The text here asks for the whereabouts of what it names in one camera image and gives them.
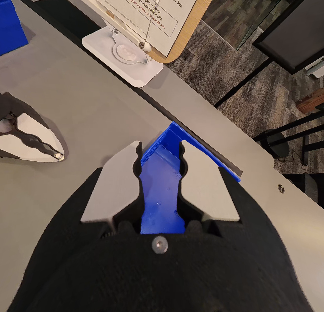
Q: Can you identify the white board stand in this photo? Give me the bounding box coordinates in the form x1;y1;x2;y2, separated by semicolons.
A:
82;12;164;88

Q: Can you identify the wooden instruction board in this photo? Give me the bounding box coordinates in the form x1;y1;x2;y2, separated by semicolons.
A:
64;0;219;64

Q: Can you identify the wooden support column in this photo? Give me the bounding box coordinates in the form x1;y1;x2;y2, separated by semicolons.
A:
296;89;324;114

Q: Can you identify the blue plastic parts bin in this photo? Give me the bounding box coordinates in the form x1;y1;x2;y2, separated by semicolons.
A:
0;0;29;56
140;121;241;235

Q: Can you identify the black desk cable channel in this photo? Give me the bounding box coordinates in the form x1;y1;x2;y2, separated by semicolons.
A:
5;0;243;177

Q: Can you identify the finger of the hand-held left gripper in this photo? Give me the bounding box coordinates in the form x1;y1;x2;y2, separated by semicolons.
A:
0;132;60;163
15;113;64;156

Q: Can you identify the black lamp cable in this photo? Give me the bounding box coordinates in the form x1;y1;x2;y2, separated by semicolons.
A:
283;149;308;171

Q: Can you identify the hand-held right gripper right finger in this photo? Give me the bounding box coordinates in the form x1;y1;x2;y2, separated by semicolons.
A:
177;140;240;224

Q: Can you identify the black mesh office chair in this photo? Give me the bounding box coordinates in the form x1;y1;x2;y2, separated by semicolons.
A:
283;172;324;204

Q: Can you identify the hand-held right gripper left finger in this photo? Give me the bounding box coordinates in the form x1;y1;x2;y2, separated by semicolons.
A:
80;140;145;231

